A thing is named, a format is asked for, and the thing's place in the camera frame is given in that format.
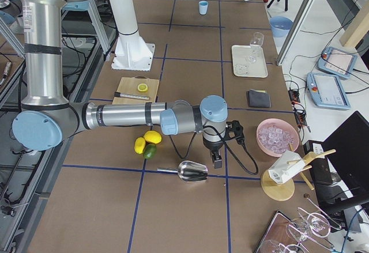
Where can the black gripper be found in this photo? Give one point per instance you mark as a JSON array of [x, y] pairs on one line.
[[213, 147]]

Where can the steel ice scoop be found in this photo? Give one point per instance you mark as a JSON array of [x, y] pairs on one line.
[[188, 171]]

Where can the light blue plastic cup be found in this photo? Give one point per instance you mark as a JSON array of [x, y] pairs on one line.
[[203, 7]]

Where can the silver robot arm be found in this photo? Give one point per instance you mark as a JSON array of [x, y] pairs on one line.
[[47, 117], [11, 12]]

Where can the pink bowl of ice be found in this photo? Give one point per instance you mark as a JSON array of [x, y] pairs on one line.
[[275, 136]]

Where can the blue bowl with fork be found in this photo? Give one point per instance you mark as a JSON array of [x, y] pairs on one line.
[[280, 25]]

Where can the green lime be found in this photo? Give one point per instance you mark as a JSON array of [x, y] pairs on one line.
[[149, 151]]

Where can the yellow lemon round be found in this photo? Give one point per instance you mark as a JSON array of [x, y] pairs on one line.
[[153, 137]]

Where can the grey yellow folded cloth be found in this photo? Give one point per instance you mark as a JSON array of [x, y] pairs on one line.
[[258, 99]]

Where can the yellow lemon upper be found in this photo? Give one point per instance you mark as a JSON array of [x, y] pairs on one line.
[[139, 145]]

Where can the yellow lemon half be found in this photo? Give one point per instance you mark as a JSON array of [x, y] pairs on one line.
[[142, 87]]

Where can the cream bear tray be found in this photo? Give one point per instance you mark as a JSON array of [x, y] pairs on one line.
[[241, 66]]

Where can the wooden cutting board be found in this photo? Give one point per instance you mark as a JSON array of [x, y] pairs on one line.
[[129, 85]]

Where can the steel muddler black tip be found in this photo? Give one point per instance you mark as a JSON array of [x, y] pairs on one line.
[[129, 96]]

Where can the black monitor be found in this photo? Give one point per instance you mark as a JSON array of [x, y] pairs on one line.
[[350, 141]]

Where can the clear wine glass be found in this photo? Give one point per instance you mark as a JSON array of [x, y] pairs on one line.
[[255, 46]]

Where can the near blue teach pendant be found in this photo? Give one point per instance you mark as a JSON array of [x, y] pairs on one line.
[[326, 91]]

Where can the blue teach pendant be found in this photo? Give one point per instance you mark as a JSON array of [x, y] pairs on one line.
[[326, 91], [338, 62]]

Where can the far blue teach pendant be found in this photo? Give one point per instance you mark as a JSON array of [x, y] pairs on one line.
[[338, 62]]

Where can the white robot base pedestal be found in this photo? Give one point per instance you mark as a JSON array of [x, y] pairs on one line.
[[131, 51]]

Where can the aluminium frame post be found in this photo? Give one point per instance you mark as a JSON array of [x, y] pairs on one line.
[[297, 24]]

